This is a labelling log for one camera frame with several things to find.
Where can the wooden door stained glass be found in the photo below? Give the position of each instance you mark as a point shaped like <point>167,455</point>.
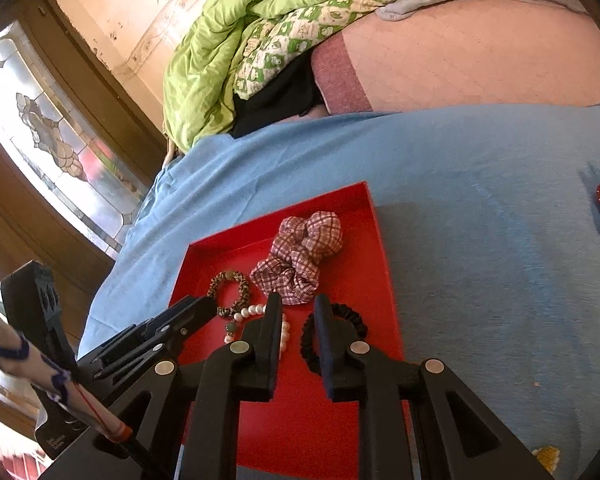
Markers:
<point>45,125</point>

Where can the blue tablecloth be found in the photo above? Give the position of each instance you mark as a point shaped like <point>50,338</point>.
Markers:
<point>480,210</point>

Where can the black cloth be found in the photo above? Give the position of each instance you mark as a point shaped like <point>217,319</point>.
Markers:
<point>275,105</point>

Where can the green quilt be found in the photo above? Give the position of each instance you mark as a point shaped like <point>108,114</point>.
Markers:
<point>210,45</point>

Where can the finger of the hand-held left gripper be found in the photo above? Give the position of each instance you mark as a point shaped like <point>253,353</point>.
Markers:
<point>195,321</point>
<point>175,312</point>

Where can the pink sofa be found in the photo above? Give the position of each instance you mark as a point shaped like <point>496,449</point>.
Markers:
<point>455,60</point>

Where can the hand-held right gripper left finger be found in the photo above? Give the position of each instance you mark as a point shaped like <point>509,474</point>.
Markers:
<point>274,325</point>

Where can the plaid fabric scrunchie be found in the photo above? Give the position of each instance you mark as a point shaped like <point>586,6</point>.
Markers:
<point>300,255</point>

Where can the red tray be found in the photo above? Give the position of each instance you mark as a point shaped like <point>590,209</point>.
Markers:
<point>350,260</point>

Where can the small yellow ornament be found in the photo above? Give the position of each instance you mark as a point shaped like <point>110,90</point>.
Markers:
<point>546,458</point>

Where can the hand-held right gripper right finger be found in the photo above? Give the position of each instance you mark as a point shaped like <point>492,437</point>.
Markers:
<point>324,340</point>

